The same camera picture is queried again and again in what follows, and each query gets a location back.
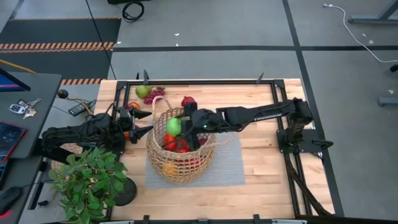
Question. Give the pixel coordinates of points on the yellow lemon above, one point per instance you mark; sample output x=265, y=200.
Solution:
x=169, y=168

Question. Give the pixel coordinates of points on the black power adapter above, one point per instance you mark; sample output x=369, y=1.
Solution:
x=79, y=109

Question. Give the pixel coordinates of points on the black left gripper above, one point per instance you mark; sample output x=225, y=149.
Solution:
x=124, y=124

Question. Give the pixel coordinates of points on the dark grey desk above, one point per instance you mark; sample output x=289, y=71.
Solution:
x=37, y=93

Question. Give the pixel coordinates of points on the green pear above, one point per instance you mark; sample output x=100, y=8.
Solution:
x=143, y=91

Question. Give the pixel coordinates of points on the computer monitor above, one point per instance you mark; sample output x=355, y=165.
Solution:
x=9, y=82

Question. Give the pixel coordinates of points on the round red tomato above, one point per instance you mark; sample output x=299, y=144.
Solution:
x=183, y=150

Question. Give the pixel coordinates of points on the red yellow peach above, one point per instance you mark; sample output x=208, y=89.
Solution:
x=133, y=105

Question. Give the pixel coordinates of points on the purple grape bunch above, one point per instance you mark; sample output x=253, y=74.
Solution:
x=154, y=96

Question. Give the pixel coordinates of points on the grey woven table mat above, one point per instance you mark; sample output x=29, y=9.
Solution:
x=230, y=168

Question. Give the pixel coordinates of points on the frame corner clamp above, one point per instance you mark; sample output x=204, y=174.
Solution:
x=260, y=77
x=145, y=77

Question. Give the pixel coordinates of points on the red edged tablet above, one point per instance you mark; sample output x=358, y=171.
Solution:
x=9, y=137

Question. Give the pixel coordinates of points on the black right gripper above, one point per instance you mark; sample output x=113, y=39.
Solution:
x=205, y=121

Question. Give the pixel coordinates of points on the black caster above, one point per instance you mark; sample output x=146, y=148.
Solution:
x=395, y=68

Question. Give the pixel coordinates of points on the black plant pot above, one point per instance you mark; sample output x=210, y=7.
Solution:
x=129, y=193

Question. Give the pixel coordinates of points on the grey desk base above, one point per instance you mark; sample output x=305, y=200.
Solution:
x=373, y=20

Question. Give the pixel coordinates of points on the long red orange pepper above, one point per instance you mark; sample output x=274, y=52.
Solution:
x=169, y=140

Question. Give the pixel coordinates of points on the round woven placemat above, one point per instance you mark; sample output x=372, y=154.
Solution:
x=73, y=148

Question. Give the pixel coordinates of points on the black aluminium table frame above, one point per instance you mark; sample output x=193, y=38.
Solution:
x=242, y=82

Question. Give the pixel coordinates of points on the red pomegranate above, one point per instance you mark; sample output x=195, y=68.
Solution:
x=187, y=100

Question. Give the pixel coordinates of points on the key bunch with fob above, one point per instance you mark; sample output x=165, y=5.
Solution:
x=23, y=109

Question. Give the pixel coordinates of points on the green apple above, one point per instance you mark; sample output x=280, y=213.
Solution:
x=173, y=127

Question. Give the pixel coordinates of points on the black round knob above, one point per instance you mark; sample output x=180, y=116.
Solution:
x=63, y=93

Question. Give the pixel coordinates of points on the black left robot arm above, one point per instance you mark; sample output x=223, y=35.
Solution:
x=68, y=135

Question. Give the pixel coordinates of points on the grey furniture foot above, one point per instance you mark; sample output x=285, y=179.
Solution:
x=388, y=101

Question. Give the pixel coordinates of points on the black hazard striped floor mat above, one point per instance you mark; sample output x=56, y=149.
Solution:
x=62, y=31

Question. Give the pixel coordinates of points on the green leafy plant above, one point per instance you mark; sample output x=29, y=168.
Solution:
x=87, y=183

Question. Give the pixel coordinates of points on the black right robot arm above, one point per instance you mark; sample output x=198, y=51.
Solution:
x=264, y=112

